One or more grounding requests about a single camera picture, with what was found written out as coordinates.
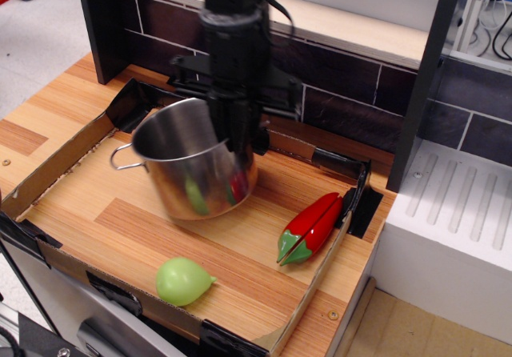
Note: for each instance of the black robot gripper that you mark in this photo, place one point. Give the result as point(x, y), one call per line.
point(237, 68)

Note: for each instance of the stainless steel pot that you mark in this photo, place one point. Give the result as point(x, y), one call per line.
point(194, 173)

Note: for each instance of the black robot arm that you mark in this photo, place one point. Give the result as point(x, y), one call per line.
point(236, 76)

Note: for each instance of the cardboard fence with black tape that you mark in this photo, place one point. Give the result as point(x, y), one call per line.
point(89, 239)

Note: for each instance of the red toy chili pepper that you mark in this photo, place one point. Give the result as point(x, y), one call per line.
point(305, 234)

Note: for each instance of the light wooden shelf board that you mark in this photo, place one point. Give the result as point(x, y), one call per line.
point(352, 33)

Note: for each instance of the green toy pear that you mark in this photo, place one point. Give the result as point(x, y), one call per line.
point(181, 281)

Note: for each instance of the white toy sink drainboard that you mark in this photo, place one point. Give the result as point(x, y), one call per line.
point(446, 244)

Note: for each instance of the dark grey shelf post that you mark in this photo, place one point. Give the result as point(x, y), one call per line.
point(409, 141)

